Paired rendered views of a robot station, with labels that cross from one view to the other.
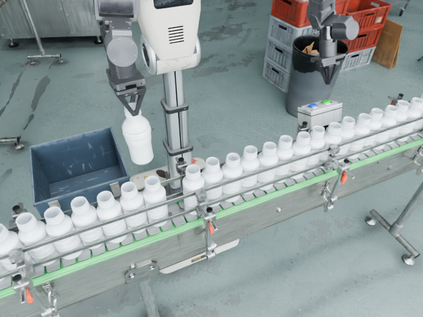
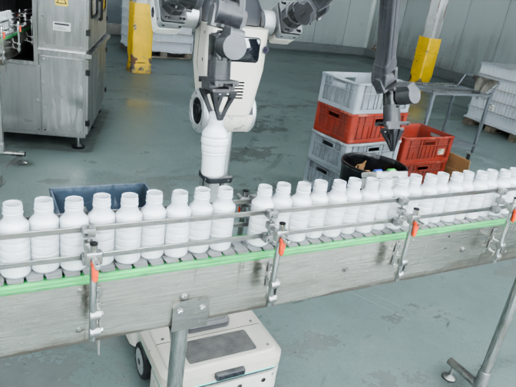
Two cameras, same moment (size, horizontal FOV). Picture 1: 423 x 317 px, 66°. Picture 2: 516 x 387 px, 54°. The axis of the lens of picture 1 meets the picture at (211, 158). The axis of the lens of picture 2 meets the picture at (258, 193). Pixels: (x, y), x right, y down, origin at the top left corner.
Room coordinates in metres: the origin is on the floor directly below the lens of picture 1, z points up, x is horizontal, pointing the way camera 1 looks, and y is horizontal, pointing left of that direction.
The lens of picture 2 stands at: (-0.61, 0.19, 1.64)
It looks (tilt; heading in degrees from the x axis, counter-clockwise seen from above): 22 degrees down; 354
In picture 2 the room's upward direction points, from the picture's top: 8 degrees clockwise
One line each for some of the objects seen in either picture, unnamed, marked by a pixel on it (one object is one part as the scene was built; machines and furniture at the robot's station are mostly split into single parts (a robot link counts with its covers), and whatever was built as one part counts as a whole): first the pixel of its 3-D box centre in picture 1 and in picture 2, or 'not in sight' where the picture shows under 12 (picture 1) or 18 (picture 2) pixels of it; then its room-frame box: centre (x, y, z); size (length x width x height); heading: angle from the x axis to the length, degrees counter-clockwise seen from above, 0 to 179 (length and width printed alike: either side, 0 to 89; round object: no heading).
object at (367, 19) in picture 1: (353, 14); (411, 142); (3.59, -1.49, 0.55); 0.61 x 0.41 x 0.22; 118
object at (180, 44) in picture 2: not in sight; (157, 28); (10.45, 1.65, 0.50); 1.24 x 1.03 x 1.00; 118
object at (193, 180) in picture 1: (193, 189); (261, 215); (0.60, 0.05, 1.08); 0.06 x 0.06 x 0.17
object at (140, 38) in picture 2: not in sight; (140, 38); (8.26, 1.63, 0.55); 0.40 x 0.40 x 1.10; 25
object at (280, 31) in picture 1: (304, 27); (354, 147); (3.19, -0.90, 0.55); 0.61 x 0.41 x 0.22; 122
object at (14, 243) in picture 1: (10, 250); (74, 233); (0.41, 0.47, 1.08); 0.06 x 0.06 x 0.17
